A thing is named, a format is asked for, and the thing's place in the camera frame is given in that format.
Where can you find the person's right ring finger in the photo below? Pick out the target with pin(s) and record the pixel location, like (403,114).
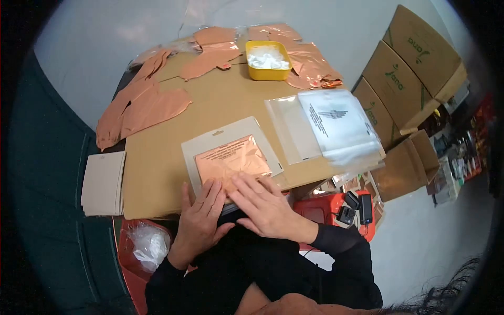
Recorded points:
(268,187)

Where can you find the person's left hand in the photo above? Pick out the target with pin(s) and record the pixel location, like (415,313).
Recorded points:
(197,228)

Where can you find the grey backing card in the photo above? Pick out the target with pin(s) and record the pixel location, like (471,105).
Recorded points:
(220,134)

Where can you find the black flat power bank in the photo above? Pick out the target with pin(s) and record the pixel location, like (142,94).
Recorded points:
(366,208)

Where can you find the small black camera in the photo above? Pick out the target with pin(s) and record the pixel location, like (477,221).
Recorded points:
(346,215)

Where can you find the red plastic stool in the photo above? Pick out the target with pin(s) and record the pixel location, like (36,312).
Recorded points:
(319,206)

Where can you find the full goods shelf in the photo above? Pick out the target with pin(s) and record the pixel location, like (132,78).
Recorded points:
(460,153)

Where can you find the person's right thumb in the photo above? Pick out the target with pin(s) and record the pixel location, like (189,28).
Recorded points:
(250,223)

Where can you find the pile of rose gold balloons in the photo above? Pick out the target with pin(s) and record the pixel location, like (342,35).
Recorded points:
(311,59)
(210,53)
(151,65)

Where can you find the person's left middle finger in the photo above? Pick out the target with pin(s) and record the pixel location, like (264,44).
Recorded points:
(210,197)

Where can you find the person's right little finger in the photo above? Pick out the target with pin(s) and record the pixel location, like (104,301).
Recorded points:
(280,191)

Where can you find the person's right hand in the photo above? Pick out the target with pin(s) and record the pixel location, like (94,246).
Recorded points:
(275,216)

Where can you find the person's left thumb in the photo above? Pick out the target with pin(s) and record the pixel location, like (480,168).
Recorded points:
(225,231)

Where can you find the person's left index finger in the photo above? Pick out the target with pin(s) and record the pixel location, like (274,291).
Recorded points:
(221,197)

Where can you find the red plastic basket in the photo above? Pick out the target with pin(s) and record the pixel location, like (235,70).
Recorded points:
(132,275)

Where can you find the stack of printed clear bags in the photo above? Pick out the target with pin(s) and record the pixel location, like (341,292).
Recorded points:
(342,126)

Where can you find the brown cardboard sheet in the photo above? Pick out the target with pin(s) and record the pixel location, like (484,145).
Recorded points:
(220,102)

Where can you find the open cardboard carton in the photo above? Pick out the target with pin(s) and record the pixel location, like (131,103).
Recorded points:
(401,169)

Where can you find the closed cardboard carton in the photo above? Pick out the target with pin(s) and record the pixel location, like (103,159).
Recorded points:
(393,86)
(423,47)
(372,114)

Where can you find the person's right index finger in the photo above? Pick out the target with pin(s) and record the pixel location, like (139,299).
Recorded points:
(244,204)

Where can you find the person's left little finger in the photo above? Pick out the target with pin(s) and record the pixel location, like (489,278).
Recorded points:
(185,199)

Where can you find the person's body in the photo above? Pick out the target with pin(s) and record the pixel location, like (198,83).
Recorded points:
(267,275)

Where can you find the dark green fabric cover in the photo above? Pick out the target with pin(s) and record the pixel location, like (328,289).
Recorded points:
(51,197)

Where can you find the white plastic bag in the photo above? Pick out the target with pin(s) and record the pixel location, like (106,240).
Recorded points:
(151,246)

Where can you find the heap of white plastic pieces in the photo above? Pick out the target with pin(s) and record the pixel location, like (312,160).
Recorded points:
(267,58)

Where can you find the clear bag with grey card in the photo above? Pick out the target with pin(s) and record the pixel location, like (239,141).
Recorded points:
(289,130)

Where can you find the person's right middle finger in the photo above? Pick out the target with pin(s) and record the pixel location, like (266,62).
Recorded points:
(250,189)

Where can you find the rose gold foil balloon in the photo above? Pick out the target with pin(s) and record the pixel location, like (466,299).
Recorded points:
(155,110)
(112,118)
(232,157)

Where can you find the flat rose gold foil balloon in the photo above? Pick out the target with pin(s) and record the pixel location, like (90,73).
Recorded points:
(155,110)
(112,118)

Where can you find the stack of grey cards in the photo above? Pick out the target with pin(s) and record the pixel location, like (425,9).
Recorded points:
(103,183)

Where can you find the yellow plastic tray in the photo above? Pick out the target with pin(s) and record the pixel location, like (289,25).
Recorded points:
(267,74)

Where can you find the person's left ring finger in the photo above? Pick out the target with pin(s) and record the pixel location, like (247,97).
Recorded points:
(200,199)

